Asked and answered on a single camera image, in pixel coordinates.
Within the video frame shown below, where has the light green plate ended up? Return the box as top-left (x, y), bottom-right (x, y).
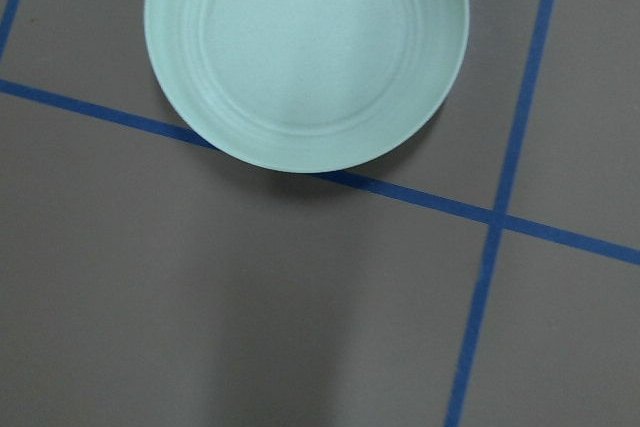
top-left (144, 0), bottom-right (470, 173)

